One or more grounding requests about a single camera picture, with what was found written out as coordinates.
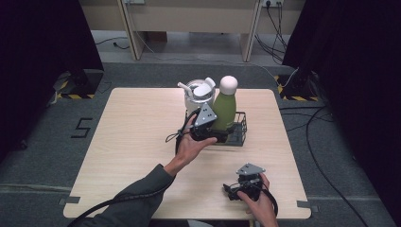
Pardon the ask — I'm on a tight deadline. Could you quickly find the dark wire basket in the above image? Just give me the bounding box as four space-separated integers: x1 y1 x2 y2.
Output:
183 108 249 148

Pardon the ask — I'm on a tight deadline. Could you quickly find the grey tape piece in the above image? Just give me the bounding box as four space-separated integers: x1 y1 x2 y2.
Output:
58 196 81 206
296 200 320 214

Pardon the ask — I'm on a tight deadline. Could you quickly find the black stand base striped tape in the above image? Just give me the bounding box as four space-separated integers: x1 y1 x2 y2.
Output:
273 71 320 102
56 68 105 100

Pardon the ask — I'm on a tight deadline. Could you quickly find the person's right hand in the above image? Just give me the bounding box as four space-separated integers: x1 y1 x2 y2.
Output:
235 172 278 225

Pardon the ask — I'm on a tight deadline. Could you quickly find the dark curtain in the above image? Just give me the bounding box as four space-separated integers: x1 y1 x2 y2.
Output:
281 0 401 221
0 0 106 165

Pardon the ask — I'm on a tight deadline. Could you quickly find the white tumbler with straw lid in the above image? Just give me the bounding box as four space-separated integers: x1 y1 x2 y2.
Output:
177 77 218 118

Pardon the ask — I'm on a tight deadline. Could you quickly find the bundle of black hanging cables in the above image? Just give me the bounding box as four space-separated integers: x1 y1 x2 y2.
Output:
253 0 289 65

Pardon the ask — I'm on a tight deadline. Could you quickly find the green bottle with white cap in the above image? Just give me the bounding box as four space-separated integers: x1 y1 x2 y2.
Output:
210 75 239 132

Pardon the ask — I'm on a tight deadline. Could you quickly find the white power strip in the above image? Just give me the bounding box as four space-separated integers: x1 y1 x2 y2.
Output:
260 0 286 8

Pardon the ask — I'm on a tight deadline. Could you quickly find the beige background desk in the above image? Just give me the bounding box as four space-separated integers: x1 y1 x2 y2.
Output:
78 0 306 63

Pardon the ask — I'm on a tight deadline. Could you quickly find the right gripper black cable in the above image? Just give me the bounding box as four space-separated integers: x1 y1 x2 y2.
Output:
258 182 280 218

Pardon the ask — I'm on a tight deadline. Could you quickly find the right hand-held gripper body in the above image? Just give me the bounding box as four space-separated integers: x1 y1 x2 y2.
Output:
235 162 267 202

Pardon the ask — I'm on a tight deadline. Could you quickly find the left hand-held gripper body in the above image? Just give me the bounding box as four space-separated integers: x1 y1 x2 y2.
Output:
188 102 219 142

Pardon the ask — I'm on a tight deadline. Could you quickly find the person's left hand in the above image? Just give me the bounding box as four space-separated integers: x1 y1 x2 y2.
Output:
172 113 219 169

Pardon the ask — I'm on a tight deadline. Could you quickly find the long black floor cable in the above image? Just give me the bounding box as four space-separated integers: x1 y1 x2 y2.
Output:
278 105 371 227

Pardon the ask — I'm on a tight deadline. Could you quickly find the short black floor cable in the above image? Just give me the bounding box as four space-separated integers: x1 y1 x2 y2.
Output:
96 36 131 51

